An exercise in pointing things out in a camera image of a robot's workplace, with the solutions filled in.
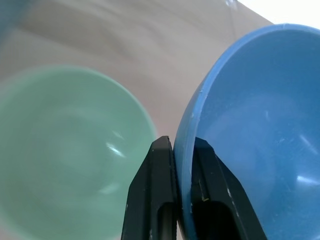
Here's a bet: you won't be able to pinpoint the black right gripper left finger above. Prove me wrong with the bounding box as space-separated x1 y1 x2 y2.
120 135 180 240

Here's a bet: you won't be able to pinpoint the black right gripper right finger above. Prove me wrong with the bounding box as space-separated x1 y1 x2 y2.
190 136 267 240

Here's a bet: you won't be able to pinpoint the blue bowl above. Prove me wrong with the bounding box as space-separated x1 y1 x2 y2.
172 23 320 240

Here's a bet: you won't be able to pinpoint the green bowl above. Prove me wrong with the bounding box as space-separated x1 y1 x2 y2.
0 65 158 240

